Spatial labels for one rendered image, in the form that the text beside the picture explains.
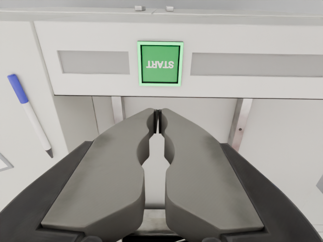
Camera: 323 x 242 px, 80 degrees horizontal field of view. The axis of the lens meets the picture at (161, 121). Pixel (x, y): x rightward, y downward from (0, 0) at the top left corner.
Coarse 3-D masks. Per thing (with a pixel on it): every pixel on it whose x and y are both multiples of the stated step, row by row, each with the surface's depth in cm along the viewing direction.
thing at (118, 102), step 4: (112, 100) 40; (116, 100) 40; (120, 100) 40; (112, 104) 40; (116, 104) 40; (120, 104) 40; (112, 108) 41; (116, 108) 41; (120, 108) 41; (124, 108) 44; (116, 112) 41; (120, 112) 41; (124, 112) 44; (116, 116) 42; (120, 116) 42; (124, 116) 44; (116, 120) 42; (120, 120) 42
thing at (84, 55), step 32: (64, 32) 23; (96, 32) 23; (128, 32) 23; (160, 32) 23; (192, 32) 23; (224, 32) 23; (256, 32) 23; (288, 32) 23; (320, 32) 23; (64, 64) 26; (96, 64) 26; (128, 64) 26; (192, 64) 26; (224, 64) 26; (256, 64) 26; (288, 64) 26; (320, 64) 25; (160, 96) 28; (192, 96) 27; (224, 96) 27; (256, 96) 27; (288, 96) 27; (320, 96) 27
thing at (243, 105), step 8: (240, 104) 41; (248, 104) 40; (240, 112) 41; (248, 112) 41; (240, 120) 42; (232, 128) 45; (240, 128) 43; (232, 136) 45; (240, 136) 44; (232, 144) 46
